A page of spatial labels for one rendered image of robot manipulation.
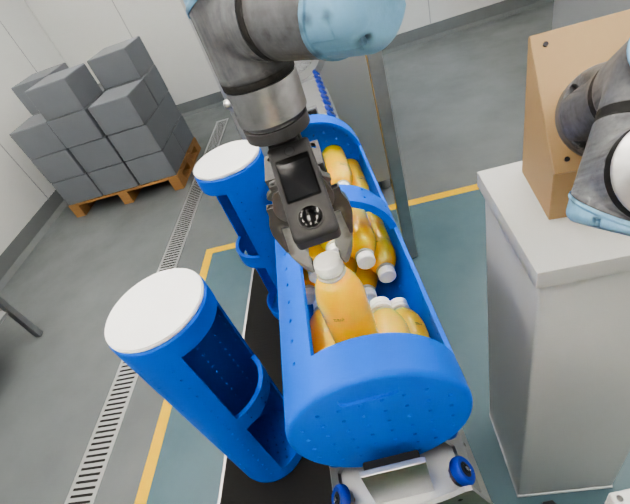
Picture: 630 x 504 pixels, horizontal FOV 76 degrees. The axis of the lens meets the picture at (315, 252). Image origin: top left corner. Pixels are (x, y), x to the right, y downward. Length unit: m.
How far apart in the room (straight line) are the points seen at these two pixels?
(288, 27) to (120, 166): 3.92
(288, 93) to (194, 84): 5.48
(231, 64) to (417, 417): 0.53
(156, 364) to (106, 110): 3.10
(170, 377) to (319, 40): 0.96
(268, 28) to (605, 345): 0.87
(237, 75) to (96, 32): 5.69
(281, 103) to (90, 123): 3.72
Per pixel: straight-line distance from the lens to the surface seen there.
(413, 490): 0.78
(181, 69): 5.86
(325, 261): 0.53
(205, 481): 2.07
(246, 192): 1.60
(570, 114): 0.76
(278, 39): 0.34
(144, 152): 4.06
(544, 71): 0.82
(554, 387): 1.11
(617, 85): 0.63
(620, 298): 0.90
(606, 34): 0.87
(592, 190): 0.58
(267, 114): 0.41
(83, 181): 4.47
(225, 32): 0.38
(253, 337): 2.14
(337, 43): 0.32
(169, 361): 1.10
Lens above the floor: 1.70
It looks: 40 degrees down
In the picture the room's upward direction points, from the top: 22 degrees counter-clockwise
